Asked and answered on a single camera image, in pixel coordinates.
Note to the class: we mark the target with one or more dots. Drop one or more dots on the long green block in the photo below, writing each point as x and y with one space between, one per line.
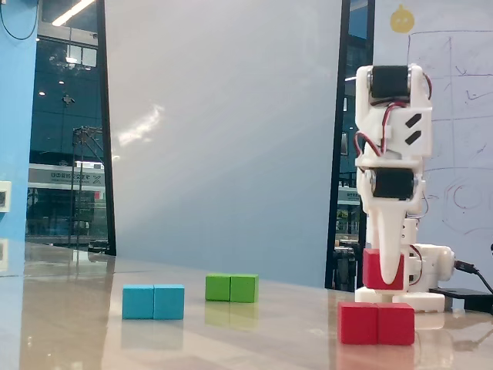
231 288

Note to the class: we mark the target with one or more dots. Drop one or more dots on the yellow round sticker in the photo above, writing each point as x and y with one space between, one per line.
403 21

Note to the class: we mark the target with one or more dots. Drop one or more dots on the wide black window frame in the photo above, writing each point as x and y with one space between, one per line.
341 96

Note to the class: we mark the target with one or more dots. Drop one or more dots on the small red cube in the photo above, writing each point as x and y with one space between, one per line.
371 270

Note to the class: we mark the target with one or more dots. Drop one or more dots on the long blue block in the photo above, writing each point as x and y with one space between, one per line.
153 302

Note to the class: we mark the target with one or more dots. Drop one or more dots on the black power box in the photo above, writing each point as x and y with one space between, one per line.
468 298

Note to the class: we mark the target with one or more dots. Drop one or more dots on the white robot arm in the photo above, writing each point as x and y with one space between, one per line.
420 115

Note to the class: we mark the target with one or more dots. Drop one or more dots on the long red block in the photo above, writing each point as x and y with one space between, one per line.
375 323

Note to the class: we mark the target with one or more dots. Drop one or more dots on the narrow black window frame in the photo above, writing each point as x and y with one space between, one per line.
106 135

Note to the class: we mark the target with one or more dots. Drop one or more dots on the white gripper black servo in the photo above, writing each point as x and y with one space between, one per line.
394 184

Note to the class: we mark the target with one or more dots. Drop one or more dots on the white wall outlet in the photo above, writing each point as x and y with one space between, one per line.
4 196

